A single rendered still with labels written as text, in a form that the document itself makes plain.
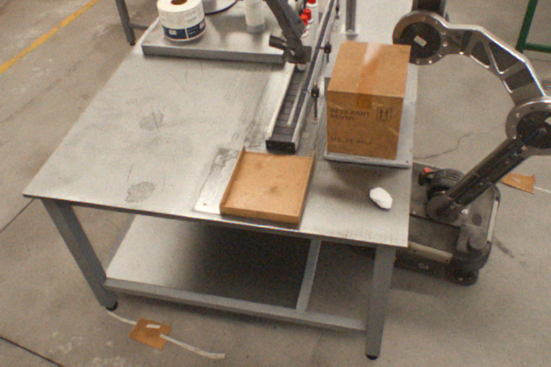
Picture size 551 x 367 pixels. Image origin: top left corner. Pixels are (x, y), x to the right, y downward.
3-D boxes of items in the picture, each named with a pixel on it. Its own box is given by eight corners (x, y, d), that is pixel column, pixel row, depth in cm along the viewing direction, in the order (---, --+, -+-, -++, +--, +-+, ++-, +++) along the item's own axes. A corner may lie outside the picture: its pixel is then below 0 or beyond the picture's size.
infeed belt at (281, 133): (334, -43, 304) (334, -50, 301) (349, -43, 302) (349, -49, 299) (269, 147, 190) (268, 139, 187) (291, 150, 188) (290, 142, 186)
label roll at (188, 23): (202, 15, 256) (197, -12, 246) (209, 35, 242) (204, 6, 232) (161, 23, 253) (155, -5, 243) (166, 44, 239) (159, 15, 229)
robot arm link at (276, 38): (295, 38, 185) (303, 21, 189) (265, 29, 187) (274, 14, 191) (294, 61, 195) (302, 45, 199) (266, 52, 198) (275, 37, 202)
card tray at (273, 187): (244, 151, 191) (243, 142, 188) (315, 159, 186) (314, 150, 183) (220, 213, 170) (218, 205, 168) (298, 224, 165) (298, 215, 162)
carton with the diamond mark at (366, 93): (340, 100, 206) (342, 39, 187) (403, 106, 200) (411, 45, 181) (326, 151, 185) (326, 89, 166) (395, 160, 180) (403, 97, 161)
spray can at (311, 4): (308, 33, 237) (307, -9, 223) (319, 34, 236) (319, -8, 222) (306, 39, 234) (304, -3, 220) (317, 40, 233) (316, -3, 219)
